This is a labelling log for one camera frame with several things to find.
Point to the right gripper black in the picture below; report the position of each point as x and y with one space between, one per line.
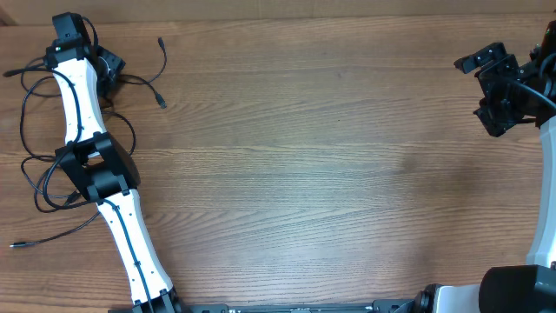
496 123

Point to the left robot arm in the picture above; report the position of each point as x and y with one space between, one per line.
101 169

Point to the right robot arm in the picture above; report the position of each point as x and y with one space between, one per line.
524 288

